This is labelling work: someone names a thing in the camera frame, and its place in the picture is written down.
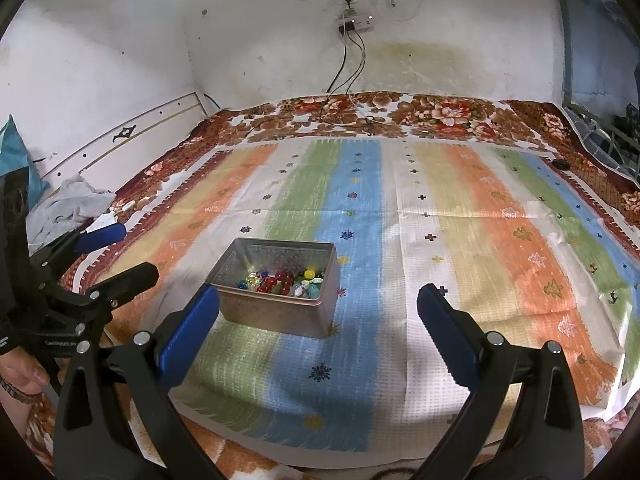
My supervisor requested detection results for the striped printed mat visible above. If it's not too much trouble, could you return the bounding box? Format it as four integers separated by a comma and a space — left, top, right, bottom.
65, 137, 640, 456

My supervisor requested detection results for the blue hanging cloth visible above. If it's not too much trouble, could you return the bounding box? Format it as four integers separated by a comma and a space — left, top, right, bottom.
562, 0, 640, 106

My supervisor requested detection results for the grey cloth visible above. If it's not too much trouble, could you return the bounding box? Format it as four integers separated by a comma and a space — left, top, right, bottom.
25, 175, 116, 256

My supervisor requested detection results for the light blue bead bracelet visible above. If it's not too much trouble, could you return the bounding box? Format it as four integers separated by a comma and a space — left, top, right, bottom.
294, 279, 327, 302

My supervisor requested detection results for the person's left hand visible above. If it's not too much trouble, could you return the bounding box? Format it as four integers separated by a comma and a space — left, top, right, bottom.
0, 352, 51, 390

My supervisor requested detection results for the red bead bracelet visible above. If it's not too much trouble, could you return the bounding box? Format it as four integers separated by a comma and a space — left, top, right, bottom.
257, 268, 297, 295

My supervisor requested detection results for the dark wrist band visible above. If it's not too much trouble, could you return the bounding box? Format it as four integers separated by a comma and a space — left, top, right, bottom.
0, 377, 38, 403

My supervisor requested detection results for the silver metal tin box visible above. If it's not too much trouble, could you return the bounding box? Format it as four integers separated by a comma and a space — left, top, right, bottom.
205, 238, 337, 340

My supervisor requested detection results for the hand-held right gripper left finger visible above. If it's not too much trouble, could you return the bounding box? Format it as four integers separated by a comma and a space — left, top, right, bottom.
52, 284, 222, 480

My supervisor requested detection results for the black cable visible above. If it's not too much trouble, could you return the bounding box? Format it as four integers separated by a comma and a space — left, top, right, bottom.
326, 32, 349, 96
342, 30, 367, 96

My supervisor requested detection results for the teal pillow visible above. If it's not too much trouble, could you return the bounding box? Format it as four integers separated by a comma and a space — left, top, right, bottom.
0, 114, 51, 211

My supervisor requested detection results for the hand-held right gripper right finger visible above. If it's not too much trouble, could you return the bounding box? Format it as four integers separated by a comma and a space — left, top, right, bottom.
410, 282, 586, 480

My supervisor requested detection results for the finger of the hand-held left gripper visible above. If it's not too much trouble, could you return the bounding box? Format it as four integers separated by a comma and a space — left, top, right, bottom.
50, 261, 160, 337
29, 223, 127, 282

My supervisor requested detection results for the white headboard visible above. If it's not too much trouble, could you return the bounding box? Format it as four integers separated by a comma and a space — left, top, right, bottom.
30, 91, 208, 186

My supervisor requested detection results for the white power strip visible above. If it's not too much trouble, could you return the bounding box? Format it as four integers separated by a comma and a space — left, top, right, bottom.
336, 14, 377, 36

